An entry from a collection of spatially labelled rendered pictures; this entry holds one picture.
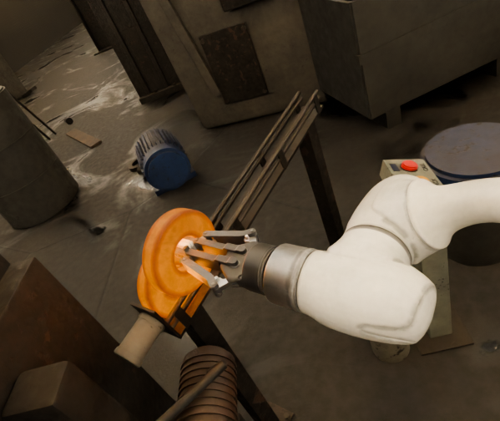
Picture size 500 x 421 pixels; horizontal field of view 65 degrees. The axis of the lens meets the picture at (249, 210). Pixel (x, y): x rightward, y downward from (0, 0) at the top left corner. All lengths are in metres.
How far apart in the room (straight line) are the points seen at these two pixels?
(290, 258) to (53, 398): 0.41
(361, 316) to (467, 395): 0.91
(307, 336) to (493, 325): 0.60
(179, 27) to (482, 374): 2.50
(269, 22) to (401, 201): 2.29
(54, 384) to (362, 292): 0.48
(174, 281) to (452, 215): 0.44
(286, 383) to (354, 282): 0.99
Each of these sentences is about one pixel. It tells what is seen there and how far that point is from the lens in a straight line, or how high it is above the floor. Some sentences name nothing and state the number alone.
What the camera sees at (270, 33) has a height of 0.57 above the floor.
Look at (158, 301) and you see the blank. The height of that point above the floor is 0.71.
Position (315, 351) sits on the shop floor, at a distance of 1.48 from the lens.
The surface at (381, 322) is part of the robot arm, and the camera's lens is 0.48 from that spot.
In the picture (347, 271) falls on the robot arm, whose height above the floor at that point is 0.87.
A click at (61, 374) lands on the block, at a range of 0.72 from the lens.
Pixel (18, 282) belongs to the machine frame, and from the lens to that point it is 0.84.
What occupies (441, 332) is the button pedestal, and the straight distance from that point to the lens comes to 1.43.
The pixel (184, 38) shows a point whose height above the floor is 0.72.
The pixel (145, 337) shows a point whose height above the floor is 0.68.
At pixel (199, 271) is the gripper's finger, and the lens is 0.62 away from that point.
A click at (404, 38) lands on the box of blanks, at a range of 2.32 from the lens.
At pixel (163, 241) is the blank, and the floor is 0.88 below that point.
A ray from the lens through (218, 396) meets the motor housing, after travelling 0.89.
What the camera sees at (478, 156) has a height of 0.43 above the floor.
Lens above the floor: 1.24
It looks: 36 degrees down
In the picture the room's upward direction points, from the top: 24 degrees counter-clockwise
